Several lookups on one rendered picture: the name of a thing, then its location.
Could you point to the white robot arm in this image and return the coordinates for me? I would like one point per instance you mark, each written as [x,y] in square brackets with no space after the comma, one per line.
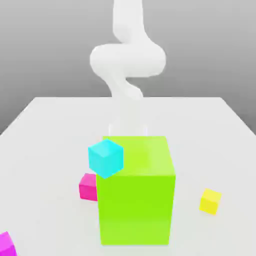
[128,60]

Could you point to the small cyan cube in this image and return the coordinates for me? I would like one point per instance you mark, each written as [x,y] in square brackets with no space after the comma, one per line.
[105,159]

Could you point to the small pink cube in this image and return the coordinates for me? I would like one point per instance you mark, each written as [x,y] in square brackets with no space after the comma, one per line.
[88,187]

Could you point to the small yellow cube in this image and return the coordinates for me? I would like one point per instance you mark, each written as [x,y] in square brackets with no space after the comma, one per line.
[210,202]

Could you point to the small magenta cube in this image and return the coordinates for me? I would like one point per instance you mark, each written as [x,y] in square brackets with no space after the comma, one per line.
[6,245]

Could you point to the large lime green box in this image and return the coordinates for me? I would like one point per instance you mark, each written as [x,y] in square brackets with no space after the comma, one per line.
[136,200]

